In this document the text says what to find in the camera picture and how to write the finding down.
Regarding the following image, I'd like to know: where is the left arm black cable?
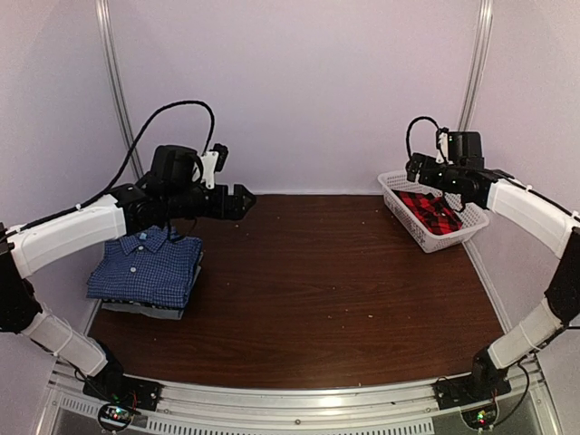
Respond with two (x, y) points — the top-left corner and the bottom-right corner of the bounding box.
(72, 101), (217, 214)

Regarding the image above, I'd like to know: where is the left circuit board with LEDs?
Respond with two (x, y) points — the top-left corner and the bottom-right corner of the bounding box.
(97, 403), (139, 432)

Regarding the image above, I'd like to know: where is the front aluminium frame rail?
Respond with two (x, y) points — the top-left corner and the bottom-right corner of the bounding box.
(35, 357), (563, 435)

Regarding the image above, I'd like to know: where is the grey folded shirt underneath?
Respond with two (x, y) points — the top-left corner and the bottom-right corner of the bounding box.
(101, 253), (204, 321)

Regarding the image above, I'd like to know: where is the left aluminium corner post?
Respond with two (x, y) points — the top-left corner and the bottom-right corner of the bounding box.
(94, 0), (134, 150)

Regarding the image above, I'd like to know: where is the white plastic basket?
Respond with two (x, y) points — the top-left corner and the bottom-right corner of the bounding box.
(377, 170), (489, 254)

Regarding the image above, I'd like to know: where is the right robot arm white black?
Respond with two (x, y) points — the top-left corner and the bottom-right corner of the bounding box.
(405, 153), (579, 401)

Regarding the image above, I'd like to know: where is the right circuit board with LEDs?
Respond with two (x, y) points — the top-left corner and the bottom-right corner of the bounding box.
(461, 405), (498, 430)

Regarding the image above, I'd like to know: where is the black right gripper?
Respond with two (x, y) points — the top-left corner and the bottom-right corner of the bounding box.
(407, 152), (463, 193)

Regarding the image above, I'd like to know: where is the right aluminium corner post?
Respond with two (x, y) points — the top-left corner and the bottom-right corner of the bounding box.
(458, 0), (494, 131)

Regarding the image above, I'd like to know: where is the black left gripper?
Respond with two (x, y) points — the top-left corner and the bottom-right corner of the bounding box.
(164, 183), (256, 220)

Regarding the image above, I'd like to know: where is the blue checked folded shirt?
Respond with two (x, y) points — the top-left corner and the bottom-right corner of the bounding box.
(87, 227), (203, 310)

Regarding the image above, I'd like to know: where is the circuit board with leds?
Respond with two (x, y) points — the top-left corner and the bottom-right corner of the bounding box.
(97, 403), (139, 432)
(461, 405), (498, 430)

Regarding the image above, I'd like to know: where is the red black plaid shirt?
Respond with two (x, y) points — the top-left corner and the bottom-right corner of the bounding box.
(393, 190), (463, 236)

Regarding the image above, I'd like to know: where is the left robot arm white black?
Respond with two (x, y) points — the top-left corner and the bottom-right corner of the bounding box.
(1, 144), (256, 402)

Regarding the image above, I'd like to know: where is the aluminium corner post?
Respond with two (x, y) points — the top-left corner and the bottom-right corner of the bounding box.
(94, 0), (134, 150)
(458, 0), (494, 131)

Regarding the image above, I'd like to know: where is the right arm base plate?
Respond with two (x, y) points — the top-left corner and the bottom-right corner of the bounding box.
(431, 374), (511, 410)

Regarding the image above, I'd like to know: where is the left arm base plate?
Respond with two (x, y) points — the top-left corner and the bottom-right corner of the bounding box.
(82, 376), (161, 411)

